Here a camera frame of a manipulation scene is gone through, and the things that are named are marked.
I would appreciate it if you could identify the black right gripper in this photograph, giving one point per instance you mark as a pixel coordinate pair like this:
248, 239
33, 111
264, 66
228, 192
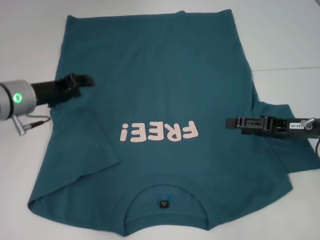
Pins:
287, 130

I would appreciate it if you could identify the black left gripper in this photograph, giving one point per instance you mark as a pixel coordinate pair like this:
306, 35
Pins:
55, 92

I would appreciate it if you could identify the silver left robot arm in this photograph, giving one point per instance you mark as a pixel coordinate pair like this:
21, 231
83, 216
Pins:
10, 105

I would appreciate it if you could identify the blue t-shirt with pink print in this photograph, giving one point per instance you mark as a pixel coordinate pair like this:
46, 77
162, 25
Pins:
162, 75

